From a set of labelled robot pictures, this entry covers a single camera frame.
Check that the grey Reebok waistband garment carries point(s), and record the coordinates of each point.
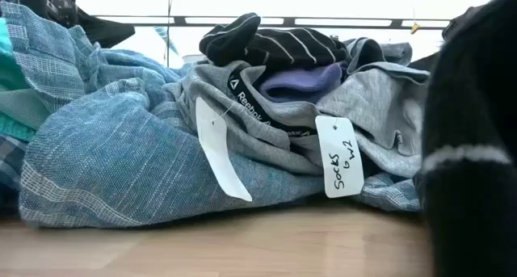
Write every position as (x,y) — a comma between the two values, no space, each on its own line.
(250,135)

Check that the purple sock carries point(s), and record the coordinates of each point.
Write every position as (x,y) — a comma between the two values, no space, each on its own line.
(299,85)

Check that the black pinstriped sock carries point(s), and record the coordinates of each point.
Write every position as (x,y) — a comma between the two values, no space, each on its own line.
(299,47)
(230,43)

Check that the grey-blue woven shirt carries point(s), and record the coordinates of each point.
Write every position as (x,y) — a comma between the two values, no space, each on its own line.
(393,51)

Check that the blue woven shirt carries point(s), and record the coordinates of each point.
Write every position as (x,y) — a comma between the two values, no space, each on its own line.
(101,156)

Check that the black sock with grey stripe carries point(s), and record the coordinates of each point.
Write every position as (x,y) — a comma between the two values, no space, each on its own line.
(468,212)

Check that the blue plaid shirt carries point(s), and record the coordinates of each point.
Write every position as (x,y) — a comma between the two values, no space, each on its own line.
(10,160)

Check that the teal garment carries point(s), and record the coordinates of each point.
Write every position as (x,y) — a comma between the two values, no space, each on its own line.
(12,67)

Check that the blank white paper tag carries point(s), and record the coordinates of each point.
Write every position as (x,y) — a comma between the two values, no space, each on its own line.
(218,148)

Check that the white tag marked Socks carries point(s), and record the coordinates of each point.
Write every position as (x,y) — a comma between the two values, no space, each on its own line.
(339,156)

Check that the dark patterned garment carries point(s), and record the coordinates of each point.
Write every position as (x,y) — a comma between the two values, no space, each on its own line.
(101,30)

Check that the black overhead frame bar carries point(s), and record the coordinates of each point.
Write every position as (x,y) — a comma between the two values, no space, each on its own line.
(288,22)

